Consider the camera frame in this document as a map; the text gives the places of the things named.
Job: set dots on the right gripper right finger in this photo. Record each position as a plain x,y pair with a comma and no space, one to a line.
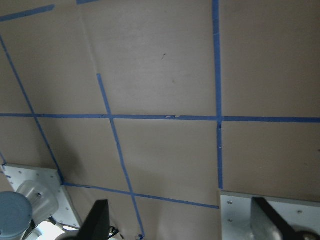
267,224

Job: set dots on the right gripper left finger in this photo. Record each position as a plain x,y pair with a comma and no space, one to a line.
97,224

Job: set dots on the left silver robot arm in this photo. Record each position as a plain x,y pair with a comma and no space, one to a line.
23,210

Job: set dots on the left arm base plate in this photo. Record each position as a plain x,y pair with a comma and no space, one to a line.
66,214

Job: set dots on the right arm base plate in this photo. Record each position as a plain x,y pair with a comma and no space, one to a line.
235,214

